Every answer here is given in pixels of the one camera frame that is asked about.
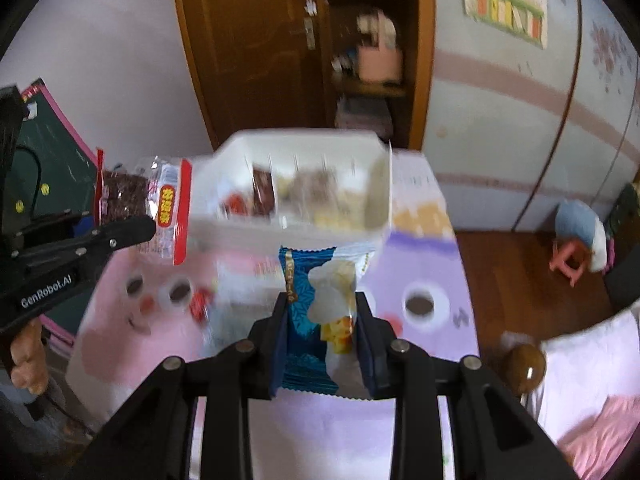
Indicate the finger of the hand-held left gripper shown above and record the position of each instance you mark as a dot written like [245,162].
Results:
[120,237]

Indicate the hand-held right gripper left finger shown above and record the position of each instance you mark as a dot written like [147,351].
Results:
[280,355]

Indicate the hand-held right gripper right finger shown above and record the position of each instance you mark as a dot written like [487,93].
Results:
[367,360]

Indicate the clear red label snack packet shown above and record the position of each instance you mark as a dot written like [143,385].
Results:
[170,210]

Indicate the blue white snack packet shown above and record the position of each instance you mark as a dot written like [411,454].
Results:
[300,270]

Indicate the white plastic bin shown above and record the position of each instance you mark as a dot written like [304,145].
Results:
[230,232]

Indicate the red yellow small packet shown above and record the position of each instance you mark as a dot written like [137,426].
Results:
[235,205]

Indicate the clear yellow chips packet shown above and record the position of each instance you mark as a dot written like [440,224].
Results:
[332,219]

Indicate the clear bread roll packet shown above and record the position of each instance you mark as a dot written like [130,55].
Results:
[315,185]

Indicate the person's left hand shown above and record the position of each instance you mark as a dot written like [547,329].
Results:
[29,360]

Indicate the small red candy packet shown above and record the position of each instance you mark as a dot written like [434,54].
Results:
[202,305]

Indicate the dark brown snack packet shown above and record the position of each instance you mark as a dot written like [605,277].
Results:
[263,192]

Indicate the brown round knob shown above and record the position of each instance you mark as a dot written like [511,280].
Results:
[525,367]

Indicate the pink plastic stool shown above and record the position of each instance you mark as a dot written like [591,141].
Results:
[567,262]

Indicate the white pink bedding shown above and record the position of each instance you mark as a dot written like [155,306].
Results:
[590,385]

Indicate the brown wooden door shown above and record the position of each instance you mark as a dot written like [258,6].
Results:
[250,50]

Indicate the stack of folded cloths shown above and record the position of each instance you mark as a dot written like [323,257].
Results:
[362,115]

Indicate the pink stool with plush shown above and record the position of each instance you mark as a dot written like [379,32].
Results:
[580,222]

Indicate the floral sliding wardrobe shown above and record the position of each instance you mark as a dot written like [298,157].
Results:
[500,135]

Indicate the dark cabinet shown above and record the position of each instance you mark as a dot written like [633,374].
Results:
[625,260]

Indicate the pink basket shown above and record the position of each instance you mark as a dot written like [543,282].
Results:
[380,62]

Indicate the wooden corner shelf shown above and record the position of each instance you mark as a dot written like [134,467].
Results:
[420,50]

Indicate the green chalkboard pink frame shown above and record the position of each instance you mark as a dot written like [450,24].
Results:
[60,160]

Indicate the wall poster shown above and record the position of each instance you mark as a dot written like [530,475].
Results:
[502,2]

